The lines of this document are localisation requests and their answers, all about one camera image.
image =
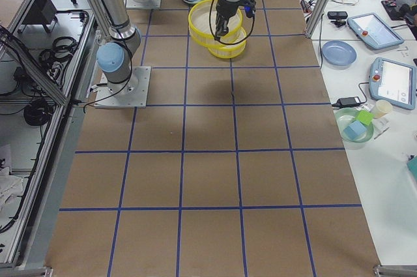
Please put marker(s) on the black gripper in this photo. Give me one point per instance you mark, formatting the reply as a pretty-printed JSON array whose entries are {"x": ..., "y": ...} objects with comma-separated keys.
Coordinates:
[{"x": 225, "y": 10}]

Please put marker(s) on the yellow steamer layer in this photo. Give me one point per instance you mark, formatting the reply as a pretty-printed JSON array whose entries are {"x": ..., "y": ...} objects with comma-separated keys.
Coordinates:
[
  {"x": 202, "y": 25},
  {"x": 228, "y": 52}
]

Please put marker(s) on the black webcam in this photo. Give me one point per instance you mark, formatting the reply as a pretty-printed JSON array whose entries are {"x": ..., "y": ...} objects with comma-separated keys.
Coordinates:
[{"x": 338, "y": 18}]

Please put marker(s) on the blue plate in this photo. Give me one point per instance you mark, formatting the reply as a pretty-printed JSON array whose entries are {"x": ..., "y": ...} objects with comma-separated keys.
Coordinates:
[{"x": 339, "y": 53}]

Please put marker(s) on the far teach pendant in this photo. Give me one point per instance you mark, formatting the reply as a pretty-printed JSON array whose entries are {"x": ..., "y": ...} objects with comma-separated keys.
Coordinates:
[{"x": 373, "y": 31}]

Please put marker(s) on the teach pendant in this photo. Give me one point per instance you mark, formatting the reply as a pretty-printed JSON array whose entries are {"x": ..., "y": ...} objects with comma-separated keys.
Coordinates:
[
  {"x": 373, "y": 31},
  {"x": 394, "y": 82}
]

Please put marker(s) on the black power adapter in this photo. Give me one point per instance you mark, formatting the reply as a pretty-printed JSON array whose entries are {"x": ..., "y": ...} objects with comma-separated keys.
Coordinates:
[{"x": 348, "y": 102}]

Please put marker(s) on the green plate with blocks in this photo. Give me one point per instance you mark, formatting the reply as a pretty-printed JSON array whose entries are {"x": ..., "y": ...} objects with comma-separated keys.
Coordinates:
[{"x": 344, "y": 117}]

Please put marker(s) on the blue foam block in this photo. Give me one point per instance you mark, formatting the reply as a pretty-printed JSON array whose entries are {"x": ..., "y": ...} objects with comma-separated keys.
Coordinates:
[{"x": 354, "y": 130}]

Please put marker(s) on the green foam block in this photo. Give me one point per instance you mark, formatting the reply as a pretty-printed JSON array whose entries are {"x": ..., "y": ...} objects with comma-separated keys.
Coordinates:
[{"x": 365, "y": 117}]

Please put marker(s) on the near teach pendant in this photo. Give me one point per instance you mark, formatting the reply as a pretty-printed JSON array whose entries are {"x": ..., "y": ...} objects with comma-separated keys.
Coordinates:
[{"x": 394, "y": 82}]

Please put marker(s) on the paper cup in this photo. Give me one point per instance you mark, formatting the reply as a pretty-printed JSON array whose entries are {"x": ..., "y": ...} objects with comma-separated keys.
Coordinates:
[{"x": 381, "y": 108}]

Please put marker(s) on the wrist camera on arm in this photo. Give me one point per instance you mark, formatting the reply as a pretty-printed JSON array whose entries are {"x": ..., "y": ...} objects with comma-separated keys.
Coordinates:
[{"x": 249, "y": 8}]

